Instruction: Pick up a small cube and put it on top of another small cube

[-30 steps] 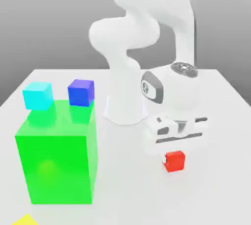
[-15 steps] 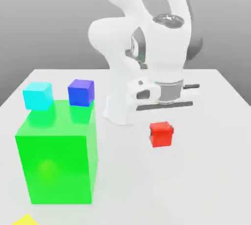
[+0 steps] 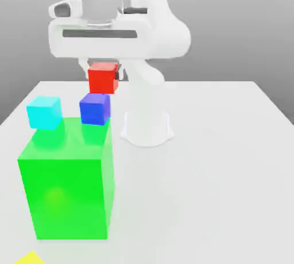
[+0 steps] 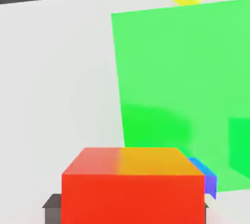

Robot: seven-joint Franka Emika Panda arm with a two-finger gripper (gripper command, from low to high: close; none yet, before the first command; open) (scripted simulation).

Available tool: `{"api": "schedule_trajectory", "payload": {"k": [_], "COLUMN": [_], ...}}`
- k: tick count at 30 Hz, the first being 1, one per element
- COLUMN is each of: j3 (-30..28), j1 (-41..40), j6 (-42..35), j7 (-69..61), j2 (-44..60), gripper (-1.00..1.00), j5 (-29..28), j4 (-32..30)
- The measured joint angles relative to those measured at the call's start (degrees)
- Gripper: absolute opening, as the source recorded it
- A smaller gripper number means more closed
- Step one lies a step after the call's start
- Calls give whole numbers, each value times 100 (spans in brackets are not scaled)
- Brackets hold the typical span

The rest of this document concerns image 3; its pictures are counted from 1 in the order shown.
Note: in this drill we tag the large green box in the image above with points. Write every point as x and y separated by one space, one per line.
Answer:
66 188

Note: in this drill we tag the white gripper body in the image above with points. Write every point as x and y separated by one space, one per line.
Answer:
98 46

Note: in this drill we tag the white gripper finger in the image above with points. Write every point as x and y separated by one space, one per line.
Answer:
121 73
83 66

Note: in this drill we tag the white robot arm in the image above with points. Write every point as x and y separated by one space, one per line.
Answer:
149 98

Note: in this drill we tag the small blue cube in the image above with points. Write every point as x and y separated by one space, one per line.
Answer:
94 109

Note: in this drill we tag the small red cube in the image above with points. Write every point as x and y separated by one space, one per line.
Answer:
102 80

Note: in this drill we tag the small cyan cube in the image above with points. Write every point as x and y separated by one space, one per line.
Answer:
43 113

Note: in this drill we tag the small yellow cube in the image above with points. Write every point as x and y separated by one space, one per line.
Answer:
29 259

